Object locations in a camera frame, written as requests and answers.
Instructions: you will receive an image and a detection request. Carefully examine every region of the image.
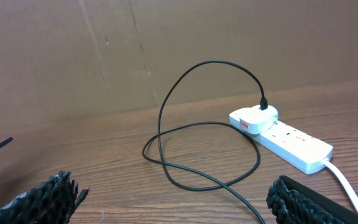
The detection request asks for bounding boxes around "white power strip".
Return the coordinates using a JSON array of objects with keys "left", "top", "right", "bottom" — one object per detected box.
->
[{"left": 229, "top": 108, "right": 333, "bottom": 174}]

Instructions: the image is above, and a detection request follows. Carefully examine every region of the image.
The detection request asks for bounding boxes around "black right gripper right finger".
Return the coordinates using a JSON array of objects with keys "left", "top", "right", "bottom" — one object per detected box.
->
[{"left": 266, "top": 175, "right": 358, "bottom": 224}]

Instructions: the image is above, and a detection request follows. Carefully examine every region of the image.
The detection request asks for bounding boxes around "white charger plug adapter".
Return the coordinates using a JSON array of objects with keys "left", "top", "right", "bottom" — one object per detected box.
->
[{"left": 237, "top": 105, "right": 278, "bottom": 134}]

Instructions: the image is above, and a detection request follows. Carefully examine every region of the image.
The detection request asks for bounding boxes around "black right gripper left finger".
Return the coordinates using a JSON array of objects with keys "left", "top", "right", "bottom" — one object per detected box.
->
[{"left": 0, "top": 170, "right": 78, "bottom": 224}]

